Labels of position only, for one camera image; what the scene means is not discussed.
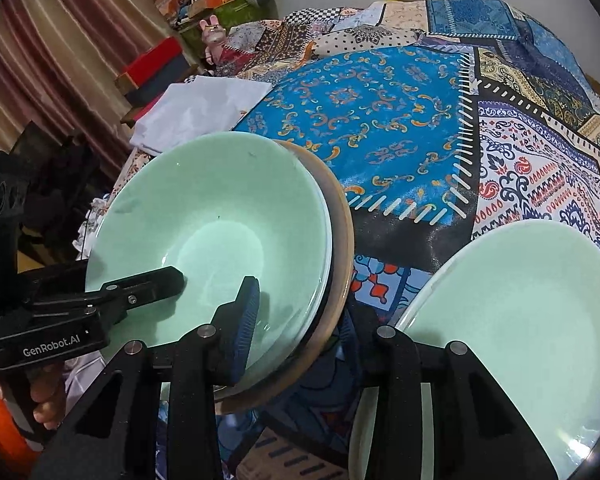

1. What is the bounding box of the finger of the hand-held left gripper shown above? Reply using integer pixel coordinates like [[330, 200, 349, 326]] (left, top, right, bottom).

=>
[[27, 266, 187, 333], [17, 258, 90, 293]]

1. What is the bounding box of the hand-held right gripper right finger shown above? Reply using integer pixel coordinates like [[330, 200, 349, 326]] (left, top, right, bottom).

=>
[[340, 307, 561, 480]]

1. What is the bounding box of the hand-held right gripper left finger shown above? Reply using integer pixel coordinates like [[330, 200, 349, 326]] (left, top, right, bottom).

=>
[[30, 275, 262, 480]]

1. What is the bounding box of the pink bowl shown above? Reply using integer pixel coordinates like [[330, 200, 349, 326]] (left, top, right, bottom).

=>
[[215, 139, 356, 413]]

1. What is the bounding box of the light green bowl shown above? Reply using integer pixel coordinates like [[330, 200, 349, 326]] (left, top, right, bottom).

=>
[[85, 132, 333, 368]]

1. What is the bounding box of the white plate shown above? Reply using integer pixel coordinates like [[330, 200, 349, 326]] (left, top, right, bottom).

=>
[[347, 217, 600, 480]]

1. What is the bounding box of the person's left forearm orange sleeve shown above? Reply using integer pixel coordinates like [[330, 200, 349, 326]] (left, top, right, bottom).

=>
[[0, 390, 41, 478]]

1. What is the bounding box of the person's left hand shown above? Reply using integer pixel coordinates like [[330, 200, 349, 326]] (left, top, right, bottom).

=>
[[27, 360, 69, 431]]

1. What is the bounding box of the dark object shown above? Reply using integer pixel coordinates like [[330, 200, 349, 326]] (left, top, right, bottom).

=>
[[10, 120, 106, 261]]

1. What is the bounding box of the white folded cloth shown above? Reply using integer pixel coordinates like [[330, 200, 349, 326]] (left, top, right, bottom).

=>
[[130, 75, 274, 157]]

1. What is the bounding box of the striped red gold curtain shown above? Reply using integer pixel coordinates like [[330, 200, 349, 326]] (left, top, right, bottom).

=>
[[0, 0, 181, 171]]

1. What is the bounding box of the red box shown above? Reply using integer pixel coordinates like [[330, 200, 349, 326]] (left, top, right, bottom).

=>
[[115, 36, 191, 86]]

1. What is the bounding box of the patchwork printed blanket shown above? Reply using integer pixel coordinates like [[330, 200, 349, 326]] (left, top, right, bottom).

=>
[[75, 0, 600, 480]]

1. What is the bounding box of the pink bunny toy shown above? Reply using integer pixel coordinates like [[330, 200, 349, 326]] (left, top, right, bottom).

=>
[[199, 15, 227, 63]]

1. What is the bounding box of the green cardboard box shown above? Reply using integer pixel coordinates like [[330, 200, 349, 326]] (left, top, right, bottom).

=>
[[177, 0, 266, 48]]

